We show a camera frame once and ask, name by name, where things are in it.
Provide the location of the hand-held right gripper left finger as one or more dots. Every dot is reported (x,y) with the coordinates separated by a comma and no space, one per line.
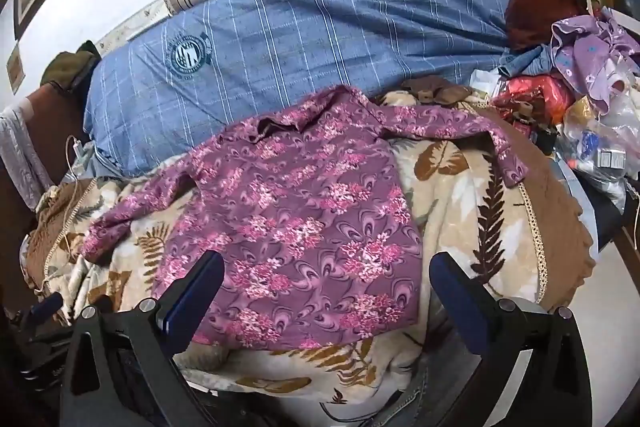
(192,297)

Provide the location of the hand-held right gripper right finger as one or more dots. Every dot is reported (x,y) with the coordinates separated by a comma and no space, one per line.
(457,302)

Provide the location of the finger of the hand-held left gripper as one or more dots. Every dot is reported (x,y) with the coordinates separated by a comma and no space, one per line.
(47,305)

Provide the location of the purple floral shirt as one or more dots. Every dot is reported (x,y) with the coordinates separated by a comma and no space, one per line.
(300,217)

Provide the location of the leaf print blanket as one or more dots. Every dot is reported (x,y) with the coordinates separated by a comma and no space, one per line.
(450,217)

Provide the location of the pale grey cloth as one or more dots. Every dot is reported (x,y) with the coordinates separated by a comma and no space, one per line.
(20,147)

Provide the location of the small brown cloth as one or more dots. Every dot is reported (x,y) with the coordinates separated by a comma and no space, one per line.
(440,87)

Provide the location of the white plastic bag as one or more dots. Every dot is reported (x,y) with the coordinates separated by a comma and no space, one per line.
(482,83)

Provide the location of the red plastic bag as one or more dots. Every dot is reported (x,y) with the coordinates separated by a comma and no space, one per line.
(535,92)

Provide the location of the clear plastic bag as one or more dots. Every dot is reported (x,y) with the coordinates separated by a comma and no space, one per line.
(615,127)

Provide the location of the olive green cloth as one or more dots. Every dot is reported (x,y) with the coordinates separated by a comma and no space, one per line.
(70,67)

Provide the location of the blue denim cloth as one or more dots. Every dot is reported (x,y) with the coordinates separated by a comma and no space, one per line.
(525,62)

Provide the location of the lilac floral cloth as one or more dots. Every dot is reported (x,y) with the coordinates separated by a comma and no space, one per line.
(585,52)

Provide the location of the dark red cloth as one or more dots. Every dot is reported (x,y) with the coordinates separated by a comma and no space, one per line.
(537,2)

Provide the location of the small wall sticker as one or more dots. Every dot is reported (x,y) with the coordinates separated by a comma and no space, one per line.
(15,67)

